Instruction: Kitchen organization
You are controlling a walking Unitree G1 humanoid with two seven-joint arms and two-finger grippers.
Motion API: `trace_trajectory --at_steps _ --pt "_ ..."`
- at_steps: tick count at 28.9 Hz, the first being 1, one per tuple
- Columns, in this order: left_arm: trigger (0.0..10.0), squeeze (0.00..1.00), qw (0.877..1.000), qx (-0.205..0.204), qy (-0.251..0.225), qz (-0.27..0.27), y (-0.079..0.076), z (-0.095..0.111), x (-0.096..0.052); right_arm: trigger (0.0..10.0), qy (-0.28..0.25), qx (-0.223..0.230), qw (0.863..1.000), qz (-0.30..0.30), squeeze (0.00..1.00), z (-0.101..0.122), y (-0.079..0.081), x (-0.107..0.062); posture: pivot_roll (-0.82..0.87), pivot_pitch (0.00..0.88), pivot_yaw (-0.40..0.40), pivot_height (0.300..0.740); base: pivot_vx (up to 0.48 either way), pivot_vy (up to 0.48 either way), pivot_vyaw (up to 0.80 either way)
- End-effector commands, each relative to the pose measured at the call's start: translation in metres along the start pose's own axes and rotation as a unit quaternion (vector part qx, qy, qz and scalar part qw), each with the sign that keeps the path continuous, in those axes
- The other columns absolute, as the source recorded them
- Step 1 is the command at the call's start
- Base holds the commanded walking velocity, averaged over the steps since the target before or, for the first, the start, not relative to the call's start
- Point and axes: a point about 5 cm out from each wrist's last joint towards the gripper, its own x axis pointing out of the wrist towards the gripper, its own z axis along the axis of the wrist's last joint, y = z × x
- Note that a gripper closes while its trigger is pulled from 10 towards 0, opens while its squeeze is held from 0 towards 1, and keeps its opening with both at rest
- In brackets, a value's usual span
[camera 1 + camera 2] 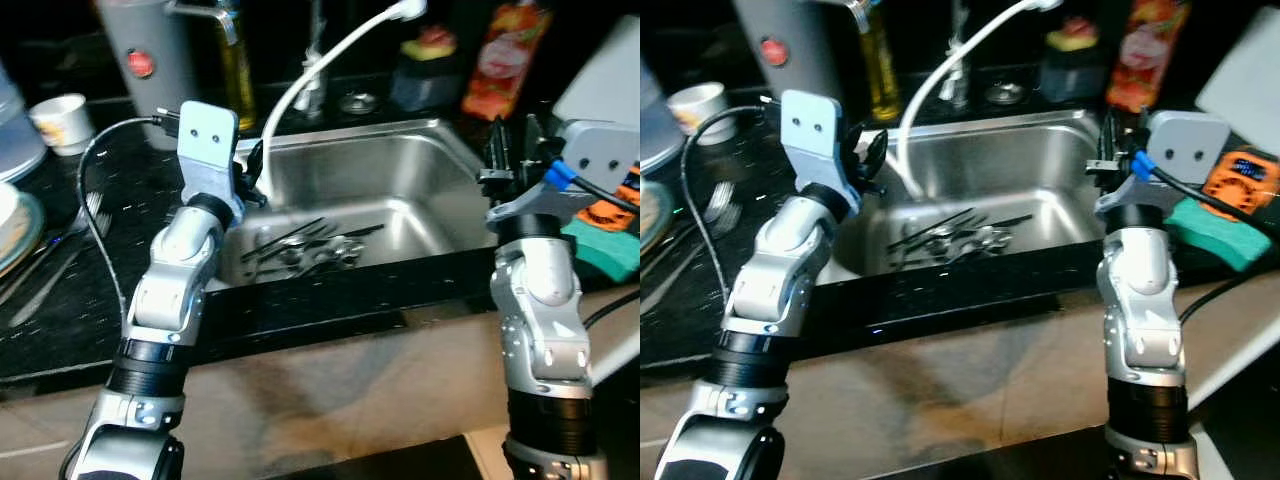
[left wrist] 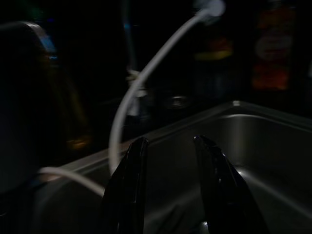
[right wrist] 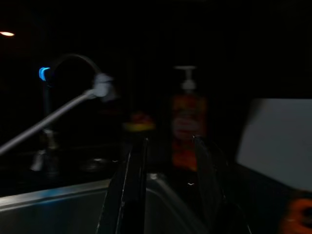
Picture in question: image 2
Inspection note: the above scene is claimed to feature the thin white cable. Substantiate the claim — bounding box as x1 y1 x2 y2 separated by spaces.
38 167 104 197

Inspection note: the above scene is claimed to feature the white curved hose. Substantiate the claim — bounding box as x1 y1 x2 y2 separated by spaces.
109 0 226 174

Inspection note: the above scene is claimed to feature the amber oil bottle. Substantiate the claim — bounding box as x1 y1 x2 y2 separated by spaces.
46 36 95 151

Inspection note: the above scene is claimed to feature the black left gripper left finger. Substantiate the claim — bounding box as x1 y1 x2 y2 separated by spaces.
101 136 149 234

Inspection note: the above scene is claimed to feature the dark bottle orange red label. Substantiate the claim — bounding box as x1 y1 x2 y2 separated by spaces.
251 0 297 92

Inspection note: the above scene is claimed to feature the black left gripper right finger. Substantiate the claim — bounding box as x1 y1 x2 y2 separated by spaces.
193 135 270 234

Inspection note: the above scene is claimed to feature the dark bottle yellow label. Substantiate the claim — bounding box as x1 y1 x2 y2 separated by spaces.
192 14 234 98

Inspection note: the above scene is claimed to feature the dark container grey rim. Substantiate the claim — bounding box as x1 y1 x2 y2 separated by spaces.
0 21 58 195

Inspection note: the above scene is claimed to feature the stainless steel sink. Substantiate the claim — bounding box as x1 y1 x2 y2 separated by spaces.
31 100 312 234

